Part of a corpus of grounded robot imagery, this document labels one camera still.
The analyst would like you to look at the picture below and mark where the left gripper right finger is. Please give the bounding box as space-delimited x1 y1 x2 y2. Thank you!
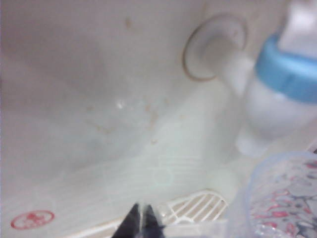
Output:
142 204 166 238

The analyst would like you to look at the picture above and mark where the white drip tray grille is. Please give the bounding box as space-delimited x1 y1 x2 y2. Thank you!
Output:
158 189 230 226

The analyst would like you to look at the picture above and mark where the white water dispenser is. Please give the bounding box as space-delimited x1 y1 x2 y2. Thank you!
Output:
0 0 317 238

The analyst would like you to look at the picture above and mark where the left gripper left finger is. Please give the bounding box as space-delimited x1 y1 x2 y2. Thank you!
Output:
112 203 143 238

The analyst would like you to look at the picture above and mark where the clear plastic mug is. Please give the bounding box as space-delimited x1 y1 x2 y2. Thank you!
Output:
164 151 317 238

